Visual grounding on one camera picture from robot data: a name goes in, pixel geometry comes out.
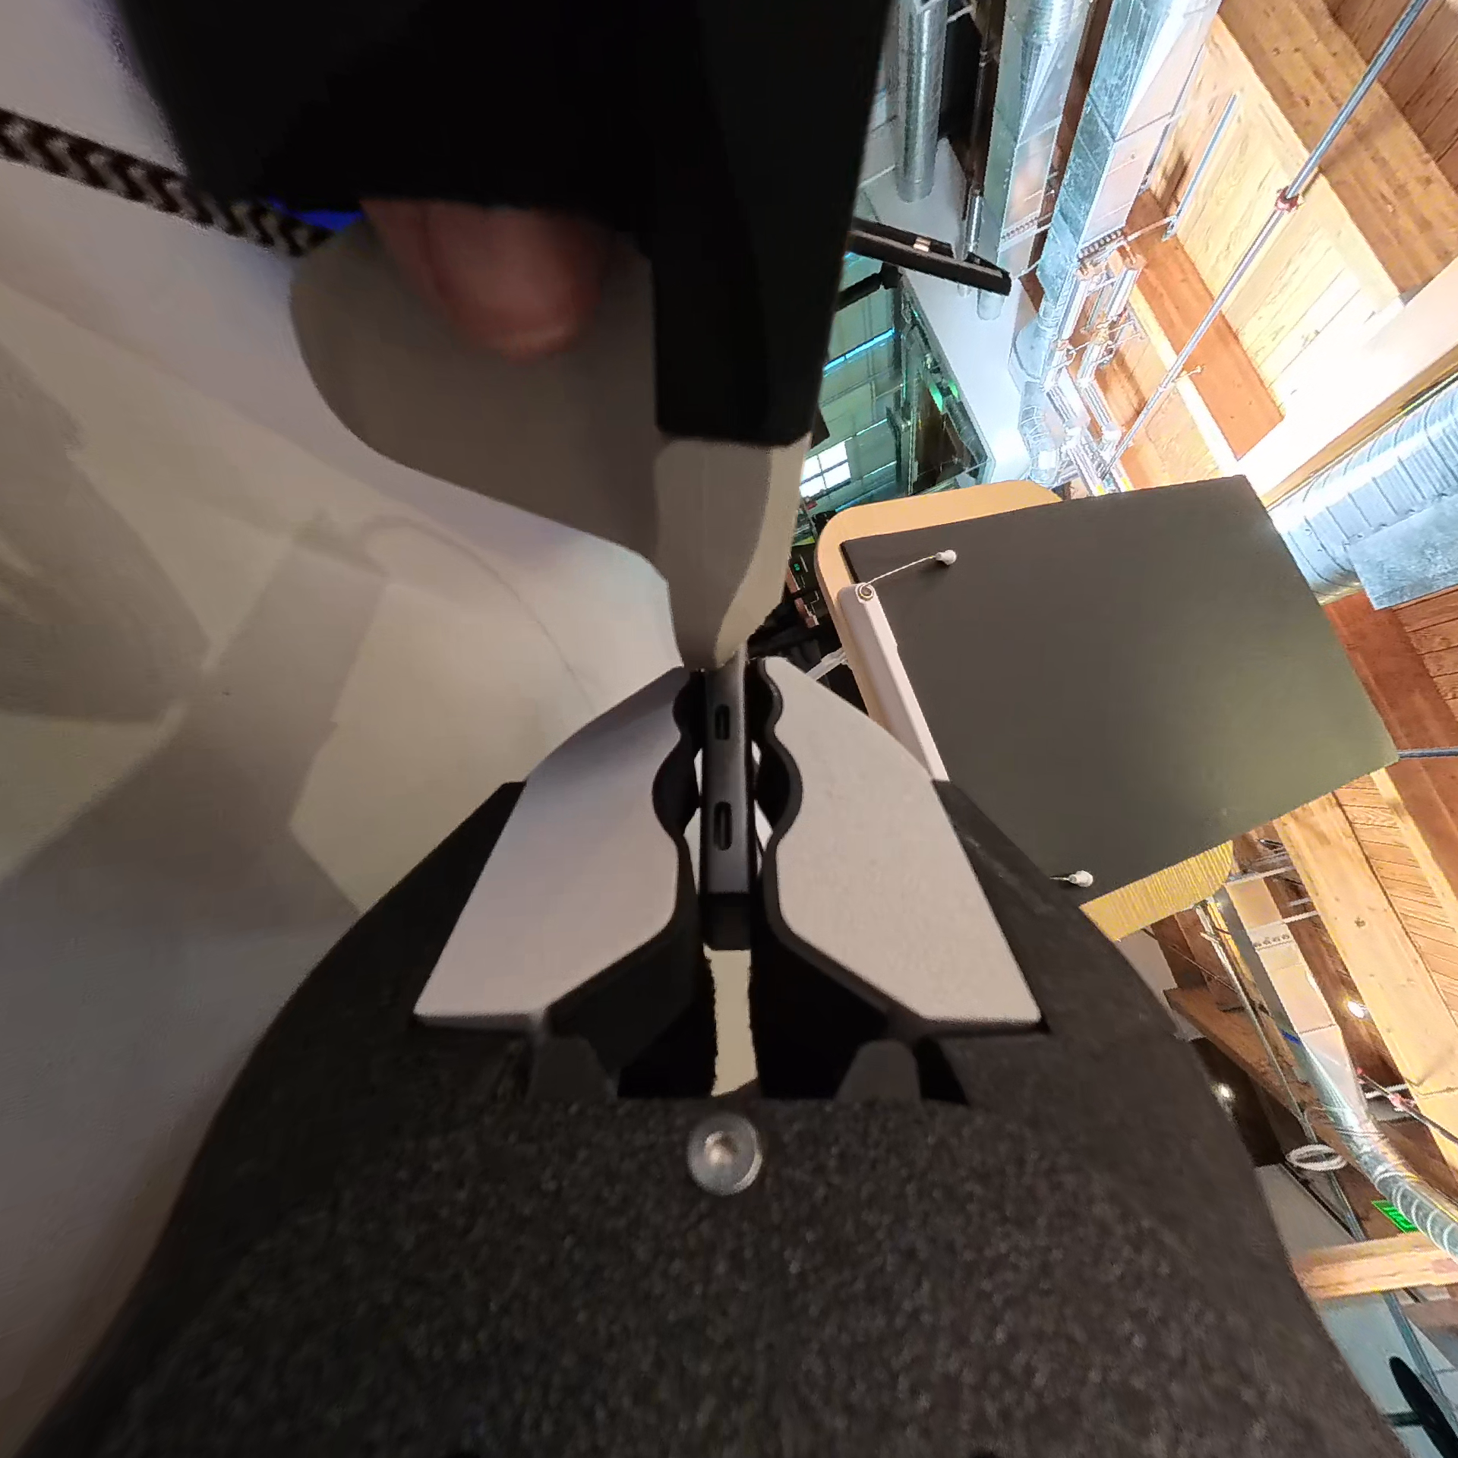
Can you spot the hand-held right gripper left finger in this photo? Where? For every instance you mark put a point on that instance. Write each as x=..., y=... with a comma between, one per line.
x=569, y=900

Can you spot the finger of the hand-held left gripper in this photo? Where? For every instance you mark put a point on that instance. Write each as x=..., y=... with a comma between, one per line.
x=729, y=535
x=512, y=445

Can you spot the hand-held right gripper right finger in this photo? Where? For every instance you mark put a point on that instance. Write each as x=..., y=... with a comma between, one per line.
x=888, y=900

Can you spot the dark grey USB hub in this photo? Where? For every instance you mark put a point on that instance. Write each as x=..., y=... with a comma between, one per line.
x=725, y=775

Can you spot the grey desk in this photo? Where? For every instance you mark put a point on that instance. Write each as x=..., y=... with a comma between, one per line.
x=227, y=570

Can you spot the person's left hand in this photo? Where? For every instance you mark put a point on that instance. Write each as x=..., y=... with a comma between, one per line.
x=501, y=285

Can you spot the white folding stand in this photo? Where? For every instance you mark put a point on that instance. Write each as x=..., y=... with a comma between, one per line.
x=881, y=650

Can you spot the wood-framed black board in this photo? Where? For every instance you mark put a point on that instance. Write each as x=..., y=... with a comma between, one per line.
x=1116, y=685

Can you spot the rectangular silver duct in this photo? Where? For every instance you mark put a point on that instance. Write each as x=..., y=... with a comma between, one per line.
x=1093, y=126

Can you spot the large round silver duct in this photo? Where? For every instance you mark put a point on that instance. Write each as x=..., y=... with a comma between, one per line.
x=1378, y=513

